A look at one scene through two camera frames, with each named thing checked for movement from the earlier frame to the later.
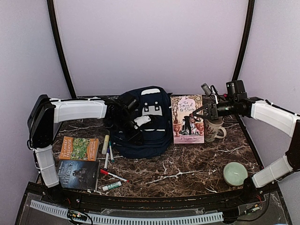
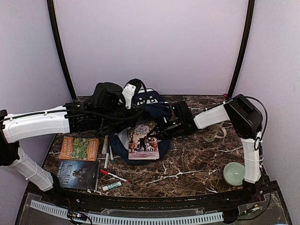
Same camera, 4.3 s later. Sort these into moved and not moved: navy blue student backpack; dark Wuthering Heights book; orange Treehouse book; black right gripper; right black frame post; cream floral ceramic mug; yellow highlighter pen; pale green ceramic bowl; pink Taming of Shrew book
Moved: navy blue student backpack; pink Taming of Shrew book; black right gripper
Not moved: dark Wuthering Heights book; orange Treehouse book; right black frame post; pale green ceramic bowl; cream floral ceramic mug; yellow highlighter pen
